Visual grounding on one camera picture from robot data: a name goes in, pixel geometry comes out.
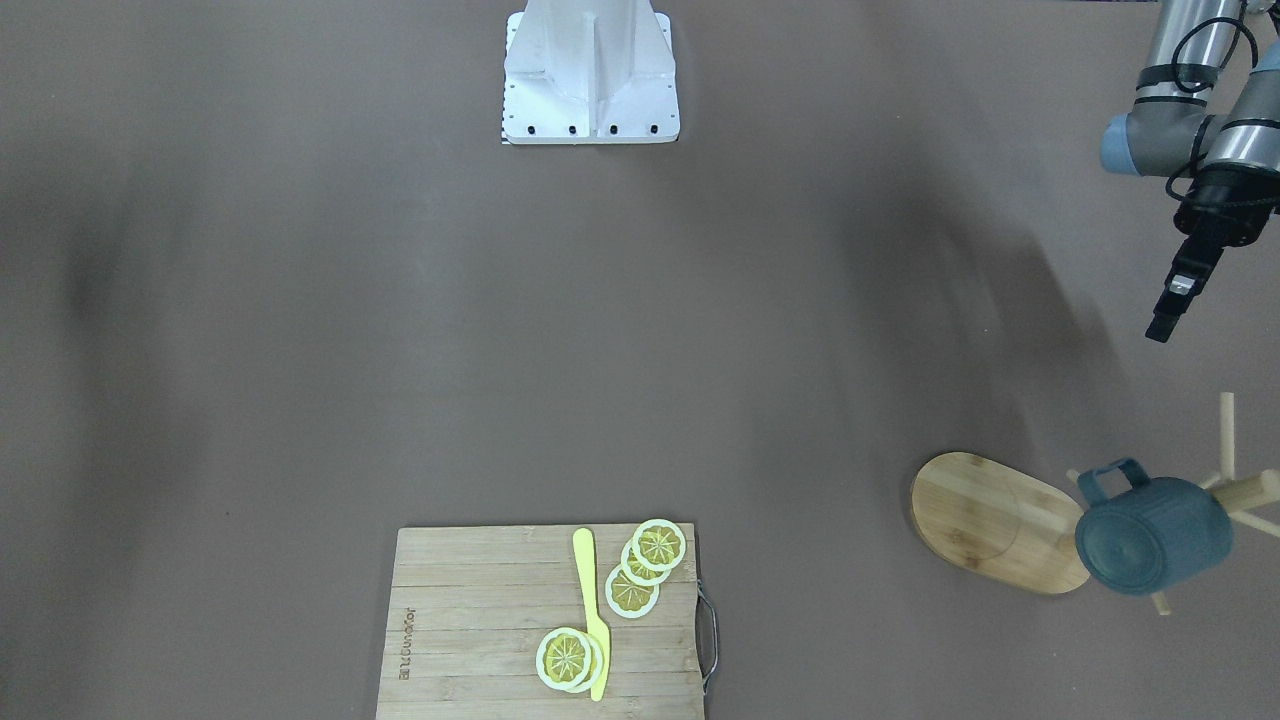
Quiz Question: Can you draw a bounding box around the wooden cutting board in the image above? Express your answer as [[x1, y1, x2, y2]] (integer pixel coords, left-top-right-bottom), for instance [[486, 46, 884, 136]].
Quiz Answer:
[[375, 521, 719, 719]]

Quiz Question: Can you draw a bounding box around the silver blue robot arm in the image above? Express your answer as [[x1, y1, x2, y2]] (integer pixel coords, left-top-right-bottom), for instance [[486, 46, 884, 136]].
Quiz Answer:
[[1100, 1, 1279, 343]]

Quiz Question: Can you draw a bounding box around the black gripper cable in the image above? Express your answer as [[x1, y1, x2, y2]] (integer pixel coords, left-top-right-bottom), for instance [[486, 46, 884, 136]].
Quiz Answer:
[[1165, 15, 1261, 201]]

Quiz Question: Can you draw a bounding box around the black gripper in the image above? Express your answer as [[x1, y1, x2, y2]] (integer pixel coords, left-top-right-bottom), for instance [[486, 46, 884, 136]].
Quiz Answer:
[[1146, 167, 1279, 343]]

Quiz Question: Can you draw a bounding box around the lemon slice near handle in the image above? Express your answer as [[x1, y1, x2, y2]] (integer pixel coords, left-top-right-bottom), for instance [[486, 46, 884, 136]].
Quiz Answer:
[[630, 518, 689, 573]]

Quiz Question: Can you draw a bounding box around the blue cup yellow inside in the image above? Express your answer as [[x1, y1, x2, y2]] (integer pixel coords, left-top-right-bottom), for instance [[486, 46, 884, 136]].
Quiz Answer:
[[1074, 457, 1235, 596]]

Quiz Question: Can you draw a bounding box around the lemon slice far end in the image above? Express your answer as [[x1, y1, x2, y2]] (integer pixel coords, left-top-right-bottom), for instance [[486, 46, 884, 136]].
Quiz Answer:
[[535, 626, 598, 693]]

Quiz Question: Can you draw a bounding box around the white camera pedestal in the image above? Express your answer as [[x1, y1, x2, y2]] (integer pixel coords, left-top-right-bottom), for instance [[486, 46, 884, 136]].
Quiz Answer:
[[500, 1, 681, 146]]

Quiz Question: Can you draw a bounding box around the yellow plastic knife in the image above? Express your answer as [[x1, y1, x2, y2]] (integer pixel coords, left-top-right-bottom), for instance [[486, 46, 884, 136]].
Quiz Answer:
[[572, 527, 612, 702]]

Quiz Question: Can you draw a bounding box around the wooden cup storage rack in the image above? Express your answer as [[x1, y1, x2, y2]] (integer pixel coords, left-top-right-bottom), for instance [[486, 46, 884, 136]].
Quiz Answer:
[[908, 392, 1277, 616]]

